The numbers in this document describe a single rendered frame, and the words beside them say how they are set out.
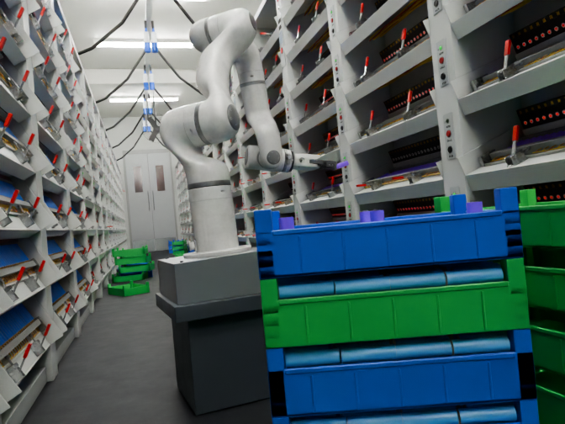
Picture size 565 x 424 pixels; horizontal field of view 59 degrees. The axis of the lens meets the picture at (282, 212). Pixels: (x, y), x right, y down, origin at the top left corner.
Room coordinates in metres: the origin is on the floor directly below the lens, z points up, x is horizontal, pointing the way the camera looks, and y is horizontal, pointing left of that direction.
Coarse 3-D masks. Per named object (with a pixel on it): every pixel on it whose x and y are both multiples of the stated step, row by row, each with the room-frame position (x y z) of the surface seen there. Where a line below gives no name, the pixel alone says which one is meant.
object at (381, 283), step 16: (352, 272) 0.65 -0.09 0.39; (368, 272) 0.64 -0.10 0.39; (384, 272) 0.64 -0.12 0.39; (400, 272) 0.61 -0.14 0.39; (416, 272) 0.60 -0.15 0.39; (432, 272) 0.59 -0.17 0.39; (448, 272) 0.57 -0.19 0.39; (464, 272) 0.57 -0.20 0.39; (480, 272) 0.57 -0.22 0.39; (496, 272) 0.57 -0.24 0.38; (288, 288) 0.58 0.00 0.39; (304, 288) 0.58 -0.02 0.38; (320, 288) 0.58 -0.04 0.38; (336, 288) 0.58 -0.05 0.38; (352, 288) 0.57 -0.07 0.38; (368, 288) 0.57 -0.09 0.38; (384, 288) 0.57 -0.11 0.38; (400, 288) 0.57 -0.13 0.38
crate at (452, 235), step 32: (512, 192) 0.56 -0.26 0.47; (256, 224) 0.57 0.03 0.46; (320, 224) 0.76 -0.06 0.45; (352, 224) 0.57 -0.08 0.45; (384, 224) 0.56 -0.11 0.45; (416, 224) 0.56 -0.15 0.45; (448, 224) 0.56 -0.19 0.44; (480, 224) 0.56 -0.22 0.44; (512, 224) 0.56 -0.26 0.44; (288, 256) 0.57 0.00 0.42; (320, 256) 0.57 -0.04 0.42; (352, 256) 0.57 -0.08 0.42; (384, 256) 0.57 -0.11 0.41; (416, 256) 0.56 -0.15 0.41; (448, 256) 0.56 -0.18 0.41; (480, 256) 0.56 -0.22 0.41; (512, 256) 0.56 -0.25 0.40
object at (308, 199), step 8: (328, 176) 2.63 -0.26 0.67; (336, 176) 2.53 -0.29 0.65; (312, 184) 2.49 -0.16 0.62; (320, 184) 2.66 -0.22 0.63; (328, 184) 2.64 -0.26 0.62; (336, 184) 2.46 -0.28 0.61; (304, 192) 2.64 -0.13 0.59; (312, 192) 2.48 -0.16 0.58; (320, 192) 2.49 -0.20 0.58; (328, 192) 2.38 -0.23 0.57; (336, 192) 2.22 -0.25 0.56; (304, 200) 2.64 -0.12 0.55; (312, 200) 2.47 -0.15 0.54; (320, 200) 2.32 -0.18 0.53; (328, 200) 2.23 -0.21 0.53; (336, 200) 2.14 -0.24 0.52; (344, 200) 2.07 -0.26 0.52; (304, 208) 2.58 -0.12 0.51; (312, 208) 2.48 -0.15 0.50; (320, 208) 2.37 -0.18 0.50; (328, 208) 2.28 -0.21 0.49
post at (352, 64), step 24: (336, 0) 1.96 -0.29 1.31; (360, 0) 1.99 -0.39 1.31; (336, 24) 1.97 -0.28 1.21; (336, 48) 1.99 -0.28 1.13; (360, 48) 1.98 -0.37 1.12; (384, 48) 2.01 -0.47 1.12; (360, 72) 1.98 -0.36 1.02; (336, 96) 2.03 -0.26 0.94; (384, 96) 2.00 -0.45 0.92; (360, 120) 1.97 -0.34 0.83; (384, 144) 2.00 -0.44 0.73; (360, 168) 1.97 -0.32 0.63
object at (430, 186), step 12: (420, 156) 1.77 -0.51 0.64; (432, 156) 1.71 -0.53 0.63; (384, 168) 1.99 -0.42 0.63; (360, 180) 1.96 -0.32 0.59; (420, 180) 1.53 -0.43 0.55; (432, 180) 1.44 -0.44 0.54; (360, 192) 1.93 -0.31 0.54; (372, 192) 1.80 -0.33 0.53; (384, 192) 1.72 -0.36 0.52; (396, 192) 1.64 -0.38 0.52; (408, 192) 1.58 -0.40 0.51; (420, 192) 1.51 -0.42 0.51; (432, 192) 1.45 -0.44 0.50; (444, 192) 1.40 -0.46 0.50
